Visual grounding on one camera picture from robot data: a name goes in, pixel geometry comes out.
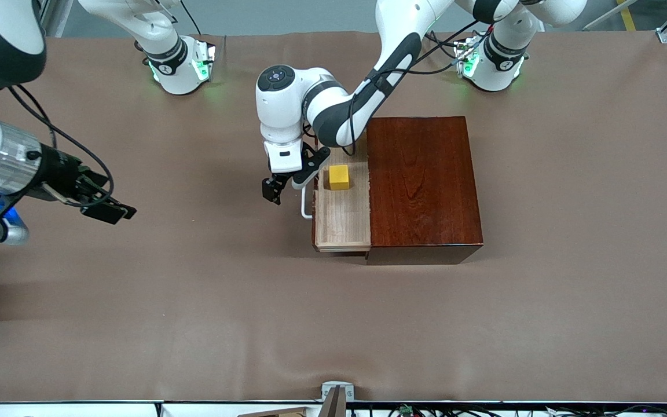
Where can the aluminium frame struts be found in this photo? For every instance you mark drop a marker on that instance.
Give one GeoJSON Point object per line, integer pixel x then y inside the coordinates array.
{"type": "Point", "coordinates": [50, 17]}

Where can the grey metal clamp bracket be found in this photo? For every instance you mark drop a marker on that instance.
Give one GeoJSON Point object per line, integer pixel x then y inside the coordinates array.
{"type": "Point", "coordinates": [338, 389]}

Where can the yellow wooden block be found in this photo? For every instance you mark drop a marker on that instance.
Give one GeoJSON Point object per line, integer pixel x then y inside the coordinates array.
{"type": "Point", "coordinates": [339, 177]}

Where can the light wooden board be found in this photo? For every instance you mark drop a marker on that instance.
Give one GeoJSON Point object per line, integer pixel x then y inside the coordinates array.
{"type": "Point", "coordinates": [281, 413]}

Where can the brown table cover mat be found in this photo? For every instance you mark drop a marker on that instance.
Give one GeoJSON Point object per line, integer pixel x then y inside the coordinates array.
{"type": "Point", "coordinates": [194, 324]}

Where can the dark red wooden cabinet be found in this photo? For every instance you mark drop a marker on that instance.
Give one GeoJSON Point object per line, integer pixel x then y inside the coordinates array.
{"type": "Point", "coordinates": [420, 185]}

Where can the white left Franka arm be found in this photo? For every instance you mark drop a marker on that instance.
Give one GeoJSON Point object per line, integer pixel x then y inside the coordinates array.
{"type": "Point", "coordinates": [333, 110]}

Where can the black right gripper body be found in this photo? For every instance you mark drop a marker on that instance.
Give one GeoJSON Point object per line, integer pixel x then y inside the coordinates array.
{"type": "Point", "coordinates": [62, 171]}

